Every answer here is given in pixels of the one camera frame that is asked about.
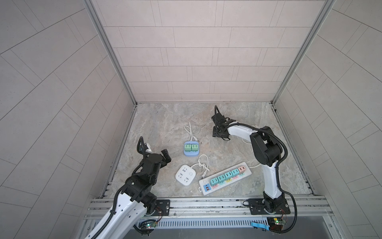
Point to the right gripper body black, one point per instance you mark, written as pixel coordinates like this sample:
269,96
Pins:
217,132

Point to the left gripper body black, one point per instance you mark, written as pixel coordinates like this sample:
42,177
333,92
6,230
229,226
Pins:
161,163

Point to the pink plug adapter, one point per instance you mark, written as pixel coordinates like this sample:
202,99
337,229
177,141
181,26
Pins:
241,169

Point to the white long power strip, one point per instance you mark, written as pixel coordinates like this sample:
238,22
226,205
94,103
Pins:
206,188

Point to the teal blue plug adapter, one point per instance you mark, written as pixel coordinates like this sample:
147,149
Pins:
214,181

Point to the green plug adapter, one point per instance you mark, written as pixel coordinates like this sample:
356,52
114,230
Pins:
195,147
187,147

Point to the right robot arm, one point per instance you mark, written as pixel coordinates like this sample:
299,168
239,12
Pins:
270,152

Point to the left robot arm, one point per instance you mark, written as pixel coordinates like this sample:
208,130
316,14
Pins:
134,199

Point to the blue square power socket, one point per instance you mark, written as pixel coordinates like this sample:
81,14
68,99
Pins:
192,153

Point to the white square power socket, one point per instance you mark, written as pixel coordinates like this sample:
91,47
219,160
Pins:
185,175

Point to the left circuit board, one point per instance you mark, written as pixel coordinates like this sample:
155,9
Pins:
148,225

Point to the circuit board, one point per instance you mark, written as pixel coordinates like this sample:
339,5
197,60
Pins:
148,225
276,224

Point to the blue tape piece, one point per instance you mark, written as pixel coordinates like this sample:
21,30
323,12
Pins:
264,227

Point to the right circuit board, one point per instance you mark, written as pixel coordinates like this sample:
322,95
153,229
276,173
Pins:
276,224

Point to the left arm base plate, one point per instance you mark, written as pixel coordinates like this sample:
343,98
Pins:
160,208

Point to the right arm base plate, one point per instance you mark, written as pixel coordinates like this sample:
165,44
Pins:
268,206

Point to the aluminium rail frame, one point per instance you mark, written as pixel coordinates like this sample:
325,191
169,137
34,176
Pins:
215,207

